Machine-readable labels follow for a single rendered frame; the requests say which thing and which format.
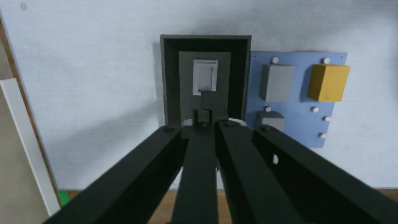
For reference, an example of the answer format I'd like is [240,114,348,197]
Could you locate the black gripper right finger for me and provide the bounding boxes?
[210,91,398,224]

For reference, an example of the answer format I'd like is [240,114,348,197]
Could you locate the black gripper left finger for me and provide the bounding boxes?
[42,91,219,224]

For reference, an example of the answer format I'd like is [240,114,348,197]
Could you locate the white block with pocket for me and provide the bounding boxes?
[193,59,218,95]

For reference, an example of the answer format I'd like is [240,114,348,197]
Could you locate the yellow block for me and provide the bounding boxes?
[307,64,351,102]

